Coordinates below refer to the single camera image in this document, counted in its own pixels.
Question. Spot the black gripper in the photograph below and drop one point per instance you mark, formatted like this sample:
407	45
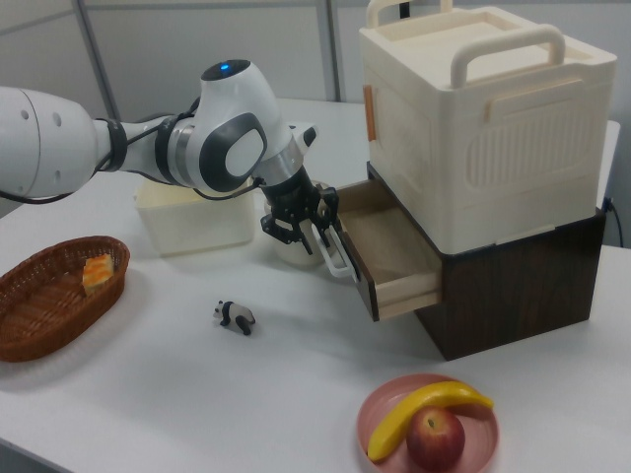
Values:
291	202

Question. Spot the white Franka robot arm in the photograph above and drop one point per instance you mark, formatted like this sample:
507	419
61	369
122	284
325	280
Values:
236	103

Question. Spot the cream open plastic bin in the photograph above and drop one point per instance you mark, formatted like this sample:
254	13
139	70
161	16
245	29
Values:
197	226

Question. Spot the cream desktop trash can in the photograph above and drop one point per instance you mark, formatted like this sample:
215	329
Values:
296	256

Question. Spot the black white panda figurine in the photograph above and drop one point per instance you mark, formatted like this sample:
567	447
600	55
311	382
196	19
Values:
239	315

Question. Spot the cream plastic storage box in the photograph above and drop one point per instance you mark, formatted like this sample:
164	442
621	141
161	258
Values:
493	172

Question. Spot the dark brown wooden cabinet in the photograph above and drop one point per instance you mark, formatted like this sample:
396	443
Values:
517	295

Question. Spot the yellow banana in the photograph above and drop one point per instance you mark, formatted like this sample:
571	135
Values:
394	424

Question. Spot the orange glazed bread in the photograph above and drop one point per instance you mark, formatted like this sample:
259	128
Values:
97	273

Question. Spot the red apple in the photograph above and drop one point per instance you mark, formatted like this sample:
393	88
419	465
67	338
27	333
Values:
436	438

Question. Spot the pink plate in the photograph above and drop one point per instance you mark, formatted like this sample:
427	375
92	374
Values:
478	443

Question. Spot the brown wicker basket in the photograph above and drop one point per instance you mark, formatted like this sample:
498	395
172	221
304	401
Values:
44	315

